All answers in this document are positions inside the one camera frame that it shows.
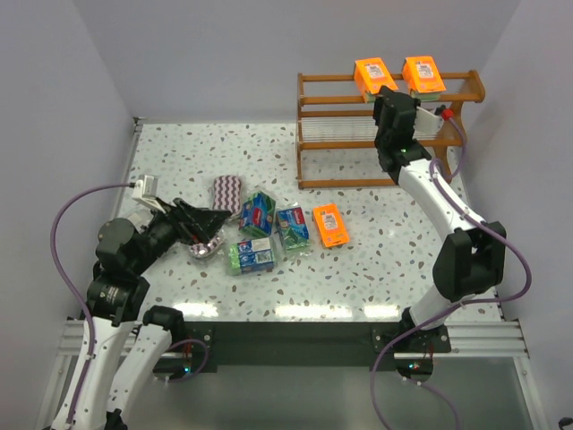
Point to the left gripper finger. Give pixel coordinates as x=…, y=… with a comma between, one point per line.
x=203, y=215
x=202, y=230

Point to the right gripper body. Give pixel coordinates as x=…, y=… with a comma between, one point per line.
x=398, y=106

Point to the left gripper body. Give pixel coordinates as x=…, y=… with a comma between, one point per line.
x=180, y=221

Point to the orange sponge box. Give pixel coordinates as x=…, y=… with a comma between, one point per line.
x=331, y=228
x=370, y=76
x=422, y=78

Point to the blue green sponge pack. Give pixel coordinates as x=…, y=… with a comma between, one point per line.
x=258, y=214
x=293, y=231
x=251, y=256

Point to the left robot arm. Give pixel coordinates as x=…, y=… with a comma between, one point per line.
x=120, y=345

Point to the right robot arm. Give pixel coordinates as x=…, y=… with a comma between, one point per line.
x=472, y=254

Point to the wooden shelf rack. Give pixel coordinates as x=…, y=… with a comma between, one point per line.
x=345, y=122

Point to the purple zigzag sponge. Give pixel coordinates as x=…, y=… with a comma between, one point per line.
x=227, y=194
x=204, y=251

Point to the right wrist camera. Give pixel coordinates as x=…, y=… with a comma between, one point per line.
x=428, y=123

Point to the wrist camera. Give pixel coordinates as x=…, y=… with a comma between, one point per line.
x=428, y=123
x=145, y=192

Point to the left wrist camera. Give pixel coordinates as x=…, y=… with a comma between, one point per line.
x=145, y=192

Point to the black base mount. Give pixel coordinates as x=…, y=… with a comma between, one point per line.
x=298, y=344

